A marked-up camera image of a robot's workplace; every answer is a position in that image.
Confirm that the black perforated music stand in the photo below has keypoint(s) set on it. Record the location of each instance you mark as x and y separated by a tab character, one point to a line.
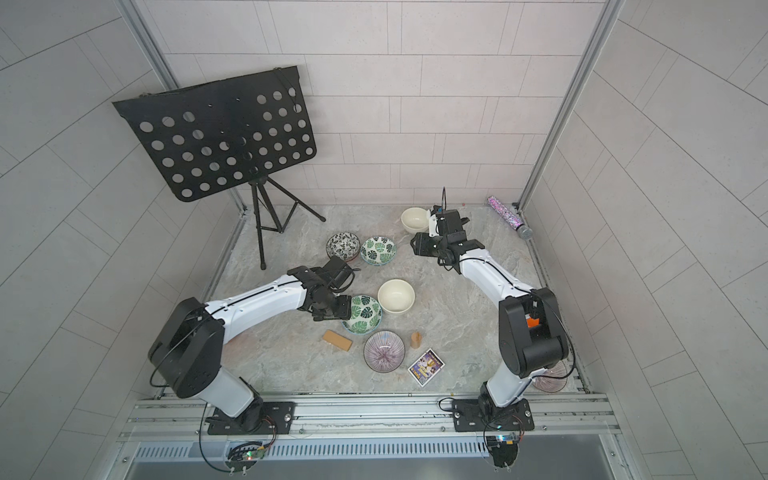
215	136

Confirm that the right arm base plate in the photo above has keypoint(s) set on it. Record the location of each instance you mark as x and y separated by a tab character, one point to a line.
477	415

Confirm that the cream bowl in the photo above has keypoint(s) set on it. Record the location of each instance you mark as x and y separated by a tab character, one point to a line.
396	296
415	220

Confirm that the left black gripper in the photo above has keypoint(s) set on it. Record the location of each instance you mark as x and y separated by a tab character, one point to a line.
335	306

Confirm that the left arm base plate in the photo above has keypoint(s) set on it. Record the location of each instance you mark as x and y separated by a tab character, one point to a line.
265	418

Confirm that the green leaf bowl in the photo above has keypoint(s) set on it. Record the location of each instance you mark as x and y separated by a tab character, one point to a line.
366	314
378	250

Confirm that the green circuit board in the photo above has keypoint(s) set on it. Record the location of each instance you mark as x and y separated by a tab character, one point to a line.
244	456
502	450

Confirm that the black white patterned bowl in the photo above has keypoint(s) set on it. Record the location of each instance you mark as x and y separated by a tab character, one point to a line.
345	245

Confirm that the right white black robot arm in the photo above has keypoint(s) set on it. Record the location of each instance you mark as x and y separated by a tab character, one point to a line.
531	337

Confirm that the left green circuit board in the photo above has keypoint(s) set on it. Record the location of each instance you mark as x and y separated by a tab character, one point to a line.
244	456

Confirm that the wooden rectangular block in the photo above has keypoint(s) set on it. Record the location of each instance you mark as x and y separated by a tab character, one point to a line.
337	340

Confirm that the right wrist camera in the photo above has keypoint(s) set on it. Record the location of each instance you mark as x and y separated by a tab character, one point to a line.
434	214

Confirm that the purple glitter tube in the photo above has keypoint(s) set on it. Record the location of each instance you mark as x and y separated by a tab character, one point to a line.
511	218

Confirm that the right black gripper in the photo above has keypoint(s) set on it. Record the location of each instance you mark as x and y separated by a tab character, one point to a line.
423	243

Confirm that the right green circuit board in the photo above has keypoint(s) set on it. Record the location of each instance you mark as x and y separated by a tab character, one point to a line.
502	450

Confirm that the purple playing card box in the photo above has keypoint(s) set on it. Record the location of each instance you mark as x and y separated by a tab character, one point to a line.
426	367

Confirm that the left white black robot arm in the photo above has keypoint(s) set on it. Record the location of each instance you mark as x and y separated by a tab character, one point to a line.
187	352

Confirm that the aluminium mounting rail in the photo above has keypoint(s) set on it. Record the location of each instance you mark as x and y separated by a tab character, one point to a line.
320	416

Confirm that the small wooden cylinder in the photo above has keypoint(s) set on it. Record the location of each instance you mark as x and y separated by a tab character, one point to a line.
415	340

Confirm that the purple striped bowl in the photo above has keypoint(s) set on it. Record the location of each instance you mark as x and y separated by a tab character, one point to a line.
552	380
384	351

